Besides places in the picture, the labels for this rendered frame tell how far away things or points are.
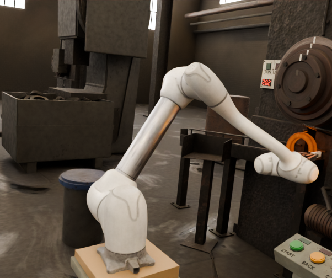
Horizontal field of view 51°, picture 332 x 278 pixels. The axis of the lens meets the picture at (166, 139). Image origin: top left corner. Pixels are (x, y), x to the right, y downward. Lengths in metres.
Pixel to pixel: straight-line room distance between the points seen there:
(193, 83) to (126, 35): 2.89
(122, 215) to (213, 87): 0.60
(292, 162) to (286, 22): 1.08
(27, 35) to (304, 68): 10.05
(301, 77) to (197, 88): 0.71
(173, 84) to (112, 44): 2.67
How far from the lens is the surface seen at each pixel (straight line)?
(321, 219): 1.81
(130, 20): 4.27
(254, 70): 11.09
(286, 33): 2.38
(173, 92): 1.49
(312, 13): 2.29
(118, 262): 1.34
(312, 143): 2.02
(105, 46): 4.08
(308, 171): 1.59
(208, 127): 4.96
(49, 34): 11.53
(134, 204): 1.27
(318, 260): 1.15
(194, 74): 1.38
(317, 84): 1.89
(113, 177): 1.45
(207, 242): 2.46
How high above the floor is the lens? 1.09
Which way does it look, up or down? 10 degrees down
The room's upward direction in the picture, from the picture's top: 5 degrees clockwise
